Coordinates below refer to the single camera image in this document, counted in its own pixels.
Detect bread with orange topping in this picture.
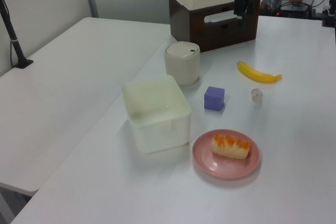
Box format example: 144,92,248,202
211,134,251,160

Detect dark brown drawer box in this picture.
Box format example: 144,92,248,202
168,0,259,53

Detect black electronics box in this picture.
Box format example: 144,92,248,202
278,1,311,19

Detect yellow banana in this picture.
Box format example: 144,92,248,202
236,61,284,84

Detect black clamp stand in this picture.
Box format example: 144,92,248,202
312,0,336,28

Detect beige trash can with lid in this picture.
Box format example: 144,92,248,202
164,41,202,87

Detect purple cube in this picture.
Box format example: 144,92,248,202
203,86,226,112

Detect white square plastic container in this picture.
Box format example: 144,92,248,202
121,74,192,155

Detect pink round plate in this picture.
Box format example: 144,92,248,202
192,129,261,181

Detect black camera pole with clamp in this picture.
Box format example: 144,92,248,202
0,0,35,70

